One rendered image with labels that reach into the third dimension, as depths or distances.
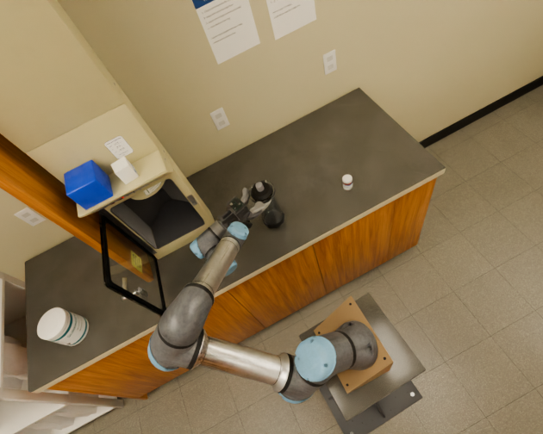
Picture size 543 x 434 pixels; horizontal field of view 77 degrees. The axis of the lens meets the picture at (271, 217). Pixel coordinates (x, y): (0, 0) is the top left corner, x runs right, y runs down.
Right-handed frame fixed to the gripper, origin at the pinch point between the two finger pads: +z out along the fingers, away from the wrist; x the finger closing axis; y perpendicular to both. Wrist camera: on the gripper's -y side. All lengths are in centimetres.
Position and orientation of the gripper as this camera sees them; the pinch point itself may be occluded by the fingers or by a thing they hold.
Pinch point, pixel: (262, 195)
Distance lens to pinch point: 140.0
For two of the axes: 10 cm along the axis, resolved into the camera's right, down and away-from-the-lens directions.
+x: -6.2, -5.8, 5.3
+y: -2.9, -4.6, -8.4
